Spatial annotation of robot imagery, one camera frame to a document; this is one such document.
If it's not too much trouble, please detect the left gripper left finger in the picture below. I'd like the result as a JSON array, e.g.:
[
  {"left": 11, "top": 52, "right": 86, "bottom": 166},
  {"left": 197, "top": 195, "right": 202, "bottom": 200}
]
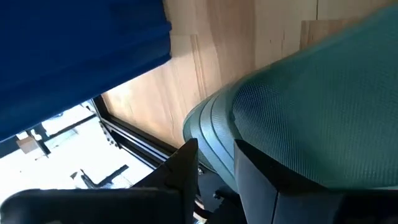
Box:
[{"left": 132, "top": 138, "right": 200, "bottom": 224}]

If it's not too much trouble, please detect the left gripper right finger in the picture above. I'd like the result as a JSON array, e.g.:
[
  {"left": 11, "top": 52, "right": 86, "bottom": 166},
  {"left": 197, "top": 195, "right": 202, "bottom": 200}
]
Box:
[{"left": 233, "top": 139, "right": 343, "bottom": 224}]

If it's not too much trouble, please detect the green rubber slide sandal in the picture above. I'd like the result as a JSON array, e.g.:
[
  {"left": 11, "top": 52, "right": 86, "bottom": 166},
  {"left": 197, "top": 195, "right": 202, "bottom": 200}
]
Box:
[{"left": 182, "top": 4, "right": 398, "bottom": 192}]

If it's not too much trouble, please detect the blue plastic bin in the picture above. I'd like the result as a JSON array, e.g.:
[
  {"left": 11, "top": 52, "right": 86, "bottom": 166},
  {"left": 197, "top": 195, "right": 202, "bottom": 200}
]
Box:
[{"left": 0, "top": 0, "right": 173, "bottom": 142}]

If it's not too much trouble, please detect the black aluminium table frame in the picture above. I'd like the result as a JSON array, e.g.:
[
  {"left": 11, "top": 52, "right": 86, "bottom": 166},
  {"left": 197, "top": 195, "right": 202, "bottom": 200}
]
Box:
[{"left": 91, "top": 95, "right": 178, "bottom": 170}]

